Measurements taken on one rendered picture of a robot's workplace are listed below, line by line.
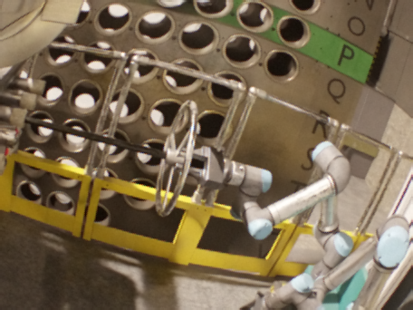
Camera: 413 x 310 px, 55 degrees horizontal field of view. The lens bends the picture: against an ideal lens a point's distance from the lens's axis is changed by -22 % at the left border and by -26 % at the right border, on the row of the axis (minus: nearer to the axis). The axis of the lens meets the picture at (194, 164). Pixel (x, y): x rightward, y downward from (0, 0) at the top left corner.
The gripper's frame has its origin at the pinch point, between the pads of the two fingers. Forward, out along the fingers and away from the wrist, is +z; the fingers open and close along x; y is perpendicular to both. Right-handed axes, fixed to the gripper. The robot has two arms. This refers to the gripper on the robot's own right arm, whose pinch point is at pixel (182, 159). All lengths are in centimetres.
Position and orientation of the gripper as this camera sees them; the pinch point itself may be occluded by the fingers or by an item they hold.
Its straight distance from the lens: 165.2
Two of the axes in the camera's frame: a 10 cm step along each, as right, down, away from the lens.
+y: 3.3, -5.0, -8.0
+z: -9.4, -2.4, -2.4
